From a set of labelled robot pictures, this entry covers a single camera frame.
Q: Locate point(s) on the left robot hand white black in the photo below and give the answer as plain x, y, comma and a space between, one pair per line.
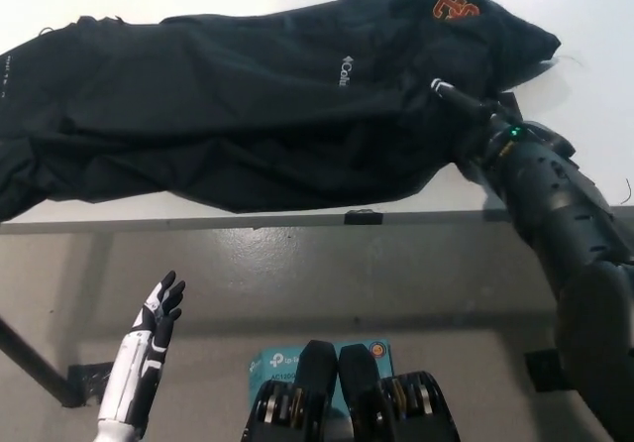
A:
134, 367

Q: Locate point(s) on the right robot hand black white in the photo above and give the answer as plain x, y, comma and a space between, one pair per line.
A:
470, 115

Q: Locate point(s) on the black Columbia jacket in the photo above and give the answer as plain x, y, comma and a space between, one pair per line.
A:
223, 125

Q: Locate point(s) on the teal tp-link box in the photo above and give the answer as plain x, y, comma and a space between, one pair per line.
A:
277, 363

